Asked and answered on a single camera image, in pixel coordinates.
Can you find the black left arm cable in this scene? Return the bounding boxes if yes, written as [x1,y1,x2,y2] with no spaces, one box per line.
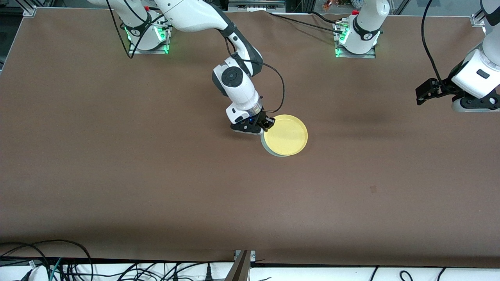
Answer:
[421,0,452,85]

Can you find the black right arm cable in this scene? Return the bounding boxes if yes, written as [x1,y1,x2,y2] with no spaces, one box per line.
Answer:
[105,0,286,114]

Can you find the short black table cable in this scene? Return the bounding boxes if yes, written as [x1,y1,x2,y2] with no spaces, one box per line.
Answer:
[311,11,343,24]

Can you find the green cable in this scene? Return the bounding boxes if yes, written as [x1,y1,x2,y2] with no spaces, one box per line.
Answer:
[49,258,63,281]

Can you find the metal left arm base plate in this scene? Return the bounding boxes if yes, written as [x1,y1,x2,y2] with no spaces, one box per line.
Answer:
[333,21,377,59]

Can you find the pale green plate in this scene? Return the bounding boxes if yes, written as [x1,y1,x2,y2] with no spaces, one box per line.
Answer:
[260,133,291,158]

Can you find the long black table cable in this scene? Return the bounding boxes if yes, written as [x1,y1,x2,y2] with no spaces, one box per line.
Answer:
[268,12,344,35]

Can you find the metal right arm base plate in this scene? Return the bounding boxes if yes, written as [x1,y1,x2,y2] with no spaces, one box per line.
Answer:
[128,18,172,55]

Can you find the aluminium profile post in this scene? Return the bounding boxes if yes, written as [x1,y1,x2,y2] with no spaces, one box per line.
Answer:
[224,250,256,281]

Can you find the black looping cable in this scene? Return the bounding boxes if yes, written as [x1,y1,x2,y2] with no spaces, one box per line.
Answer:
[0,239,93,281]

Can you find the yellow plate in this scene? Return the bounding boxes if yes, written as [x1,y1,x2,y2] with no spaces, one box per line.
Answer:
[264,114,309,156]

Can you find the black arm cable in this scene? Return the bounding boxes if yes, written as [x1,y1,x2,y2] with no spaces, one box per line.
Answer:
[105,0,286,114]
[421,0,452,85]

